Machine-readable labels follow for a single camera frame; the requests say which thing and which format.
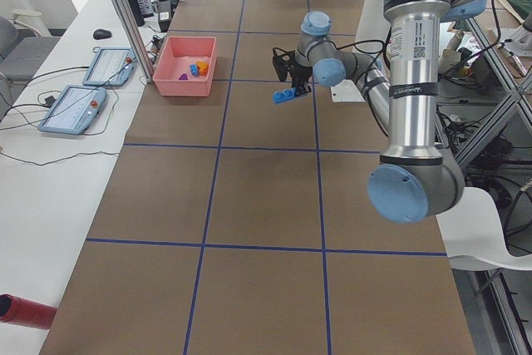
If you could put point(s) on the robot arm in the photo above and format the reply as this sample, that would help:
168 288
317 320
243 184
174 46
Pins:
417 177

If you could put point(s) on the red cylinder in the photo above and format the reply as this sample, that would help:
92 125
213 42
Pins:
26 313

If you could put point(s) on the aluminium frame post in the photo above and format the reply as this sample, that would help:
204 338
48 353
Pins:
125 15

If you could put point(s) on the blue teach pendant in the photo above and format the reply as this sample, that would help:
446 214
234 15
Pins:
74 110
111 66

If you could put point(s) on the pink plastic box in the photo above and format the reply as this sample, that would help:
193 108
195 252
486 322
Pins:
176 56

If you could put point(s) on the orange block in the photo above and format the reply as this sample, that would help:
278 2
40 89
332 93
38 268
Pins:
203 68

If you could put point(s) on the white curved chair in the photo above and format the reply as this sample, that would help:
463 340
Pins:
473 236

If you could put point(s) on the long blue four-stud block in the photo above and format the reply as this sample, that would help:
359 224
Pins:
285 95

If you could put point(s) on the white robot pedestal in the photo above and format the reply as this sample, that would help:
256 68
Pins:
365 79

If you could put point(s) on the far blue teach pendant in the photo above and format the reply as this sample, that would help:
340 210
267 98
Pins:
111 66

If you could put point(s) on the small blue block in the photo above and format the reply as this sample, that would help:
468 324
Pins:
194 70

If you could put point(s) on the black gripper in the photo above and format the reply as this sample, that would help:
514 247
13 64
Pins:
300 73

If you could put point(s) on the black computer mouse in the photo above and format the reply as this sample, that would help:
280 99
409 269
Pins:
100 34

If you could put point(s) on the near blue teach pendant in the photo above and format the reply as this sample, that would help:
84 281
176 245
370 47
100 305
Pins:
74 110

